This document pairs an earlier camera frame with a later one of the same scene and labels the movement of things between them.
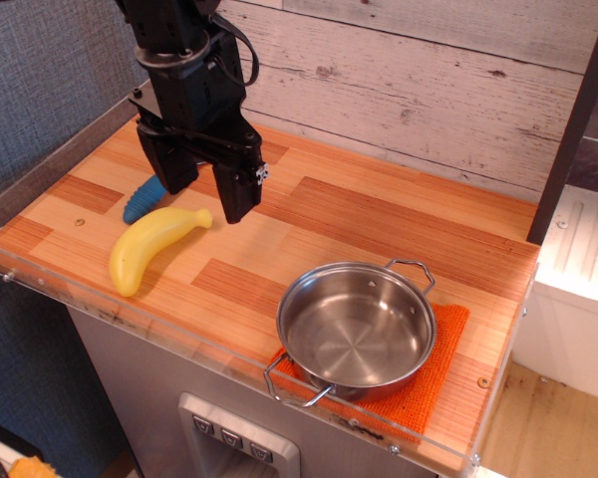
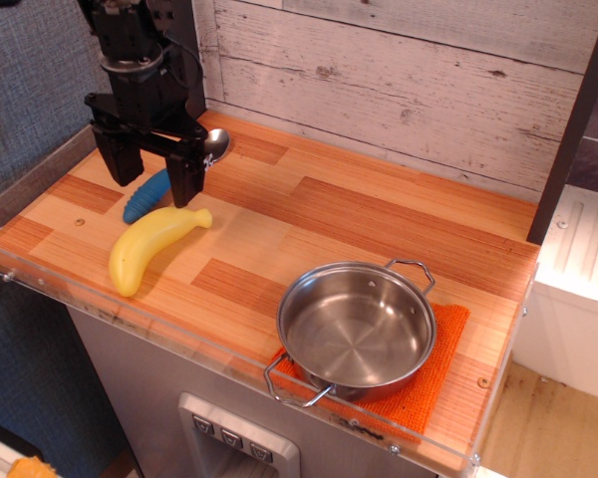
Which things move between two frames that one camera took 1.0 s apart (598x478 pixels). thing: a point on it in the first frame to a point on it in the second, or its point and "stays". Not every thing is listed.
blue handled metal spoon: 144,200 stays
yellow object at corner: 32,467 stays
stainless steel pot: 358,329 stays
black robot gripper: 194,94 to 149,98
